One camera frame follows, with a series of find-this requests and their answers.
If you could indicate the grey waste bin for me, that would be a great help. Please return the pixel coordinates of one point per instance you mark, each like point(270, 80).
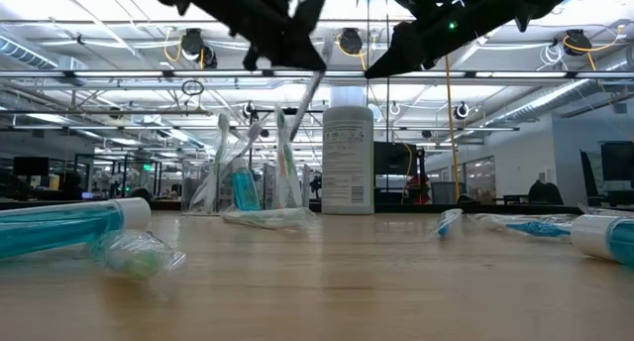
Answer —
point(446, 192)

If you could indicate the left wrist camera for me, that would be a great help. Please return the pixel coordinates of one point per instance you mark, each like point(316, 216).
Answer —
point(310, 11)

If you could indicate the black office chair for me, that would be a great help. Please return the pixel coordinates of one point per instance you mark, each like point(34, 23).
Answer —
point(139, 196)
point(545, 194)

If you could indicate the black monitor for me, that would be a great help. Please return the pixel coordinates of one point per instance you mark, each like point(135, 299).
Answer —
point(393, 157)
point(31, 166)
point(619, 160)

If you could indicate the purple toothbrush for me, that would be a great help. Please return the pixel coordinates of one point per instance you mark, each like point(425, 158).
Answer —
point(254, 131)

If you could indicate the red equipment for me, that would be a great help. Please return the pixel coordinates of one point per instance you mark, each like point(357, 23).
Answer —
point(418, 190)

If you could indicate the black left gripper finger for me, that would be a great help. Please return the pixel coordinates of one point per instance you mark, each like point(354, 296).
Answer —
point(287, 53)

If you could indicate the green toothbrush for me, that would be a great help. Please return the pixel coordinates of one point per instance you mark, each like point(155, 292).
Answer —
point(267, 218)
point(223, 128)
point(134, 254)

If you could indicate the silver ventilation duct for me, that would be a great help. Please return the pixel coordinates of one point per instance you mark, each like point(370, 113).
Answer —
point(25, 53)
point(545, 100)

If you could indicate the white wipes canister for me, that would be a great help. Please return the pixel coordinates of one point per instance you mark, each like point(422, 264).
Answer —
point(347, 172)

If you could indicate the yellow container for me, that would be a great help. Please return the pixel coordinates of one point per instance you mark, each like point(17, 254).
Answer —
point(54, 182)

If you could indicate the blue toothpaste tube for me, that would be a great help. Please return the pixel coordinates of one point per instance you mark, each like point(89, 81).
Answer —
point(59, 227)

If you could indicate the teal mouthwash bottle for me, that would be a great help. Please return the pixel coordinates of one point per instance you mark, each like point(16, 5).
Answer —
point(245, 190)
point(594, 234)

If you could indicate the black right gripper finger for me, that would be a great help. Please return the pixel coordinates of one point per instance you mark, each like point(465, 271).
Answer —
point(416, 43)

